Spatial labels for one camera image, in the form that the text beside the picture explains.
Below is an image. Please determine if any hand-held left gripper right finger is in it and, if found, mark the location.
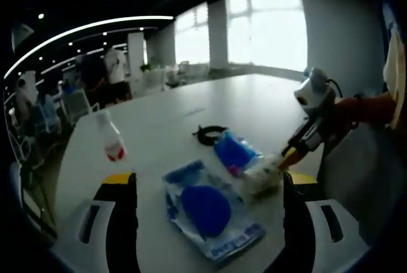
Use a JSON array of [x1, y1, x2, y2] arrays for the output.
[[282, 171, 369, 273]]

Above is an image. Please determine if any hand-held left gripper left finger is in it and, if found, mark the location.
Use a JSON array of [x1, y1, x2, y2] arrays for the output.
[[52, 172, 141, 273]]

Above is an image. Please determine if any translucent plastic cup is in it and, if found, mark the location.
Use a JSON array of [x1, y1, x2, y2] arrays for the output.
[[243, 153, 284, 195]]

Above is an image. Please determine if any blue wipes pack item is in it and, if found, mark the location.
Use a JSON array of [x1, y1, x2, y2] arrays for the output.
[[212, 129, 265, 178]]

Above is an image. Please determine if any clear bottle item red label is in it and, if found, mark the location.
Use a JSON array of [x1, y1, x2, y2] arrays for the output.
[[95, 109, 127, 162]]

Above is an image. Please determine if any blue pad packet item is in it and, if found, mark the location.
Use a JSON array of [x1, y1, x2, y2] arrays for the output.
[[161, 159, 266, 261]]

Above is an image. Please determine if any black cable item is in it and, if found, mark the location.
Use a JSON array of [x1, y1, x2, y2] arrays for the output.
[[192, 124, 230, 146]]

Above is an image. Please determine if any person's right hand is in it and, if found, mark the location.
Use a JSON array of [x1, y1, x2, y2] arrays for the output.
[[317, 97, 361, 150]]

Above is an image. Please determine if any person's beige shirt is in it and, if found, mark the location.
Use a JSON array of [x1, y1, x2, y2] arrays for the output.
[[383, 27, 403, 129]]

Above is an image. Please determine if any large window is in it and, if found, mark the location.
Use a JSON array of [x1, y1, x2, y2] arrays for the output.
[[174, 0, 309, 72]]

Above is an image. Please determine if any white table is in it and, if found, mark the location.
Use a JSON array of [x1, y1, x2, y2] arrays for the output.
[[53, 73, 328, 273]]

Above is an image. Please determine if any white and black chair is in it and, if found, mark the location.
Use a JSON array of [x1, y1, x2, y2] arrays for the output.
[[9, 158, 60, 242]]

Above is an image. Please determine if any white office chair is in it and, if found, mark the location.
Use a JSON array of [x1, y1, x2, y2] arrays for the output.
[[62, 90, 99, 121]]

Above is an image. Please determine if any curved ceiling light strip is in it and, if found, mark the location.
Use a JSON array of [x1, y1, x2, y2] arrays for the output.
[[3, 15, 175, 80]]

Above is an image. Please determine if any ceiling air conditioner vent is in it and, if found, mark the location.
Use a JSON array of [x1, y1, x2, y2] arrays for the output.
[[11, 23, 35, 52]]

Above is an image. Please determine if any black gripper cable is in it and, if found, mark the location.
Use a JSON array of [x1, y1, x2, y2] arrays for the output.
[[327, 78, 345, 99]]

